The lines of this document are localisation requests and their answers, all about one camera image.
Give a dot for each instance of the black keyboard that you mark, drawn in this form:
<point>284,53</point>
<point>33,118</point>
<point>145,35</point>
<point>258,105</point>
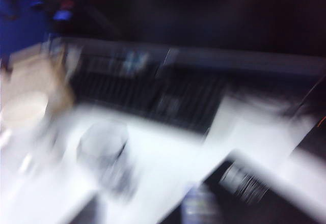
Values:
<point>142,99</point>

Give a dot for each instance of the blue partition panel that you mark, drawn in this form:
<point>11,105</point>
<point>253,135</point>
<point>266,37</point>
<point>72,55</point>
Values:
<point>17,25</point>

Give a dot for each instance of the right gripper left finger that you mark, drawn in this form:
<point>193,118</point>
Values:
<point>89,212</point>

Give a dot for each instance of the transparent faceted plastic cup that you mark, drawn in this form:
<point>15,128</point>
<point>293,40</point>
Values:
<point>107,157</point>

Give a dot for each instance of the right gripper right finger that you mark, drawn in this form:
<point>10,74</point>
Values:
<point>198,206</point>

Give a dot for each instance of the beige desk calendar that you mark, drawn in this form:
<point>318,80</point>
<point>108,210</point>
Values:
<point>38,68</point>

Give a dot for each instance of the large black monitor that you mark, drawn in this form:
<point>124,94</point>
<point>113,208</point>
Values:
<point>203,17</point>

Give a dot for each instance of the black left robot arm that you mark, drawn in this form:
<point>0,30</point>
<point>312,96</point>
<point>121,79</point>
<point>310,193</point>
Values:
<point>58,2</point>

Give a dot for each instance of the white ceramic cup with text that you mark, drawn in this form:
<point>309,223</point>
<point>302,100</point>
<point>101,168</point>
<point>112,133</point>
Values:
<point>23,112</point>

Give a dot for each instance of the black mouse pad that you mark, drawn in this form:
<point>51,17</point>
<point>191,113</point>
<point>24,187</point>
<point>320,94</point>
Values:
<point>254,198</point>

